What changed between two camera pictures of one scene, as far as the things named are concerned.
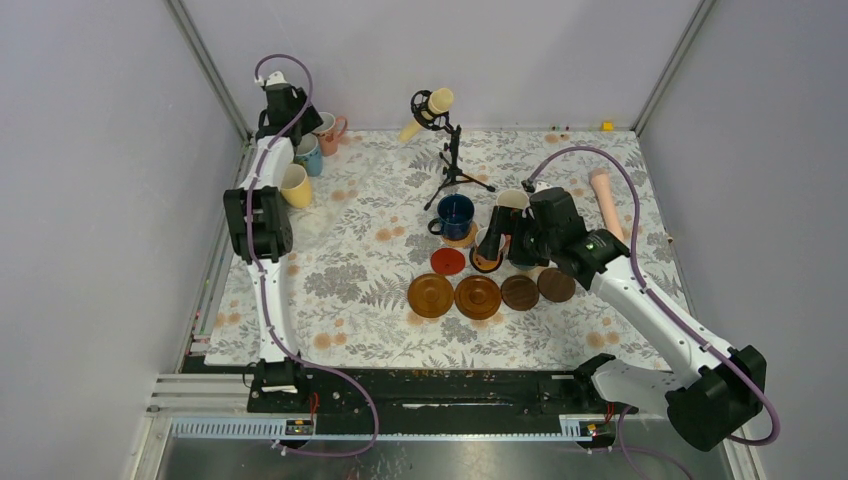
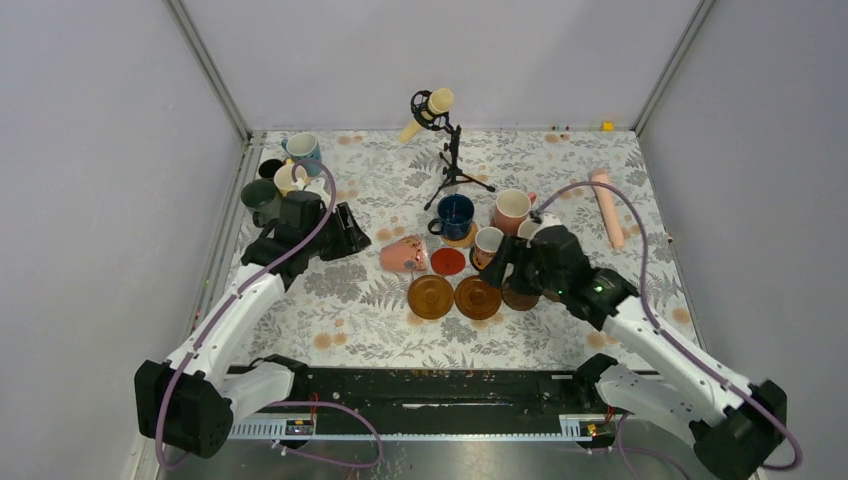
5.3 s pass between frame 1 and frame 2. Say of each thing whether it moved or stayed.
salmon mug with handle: moved
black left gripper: moved
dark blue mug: stayed
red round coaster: stayed
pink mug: stayed
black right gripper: moved
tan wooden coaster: stayed
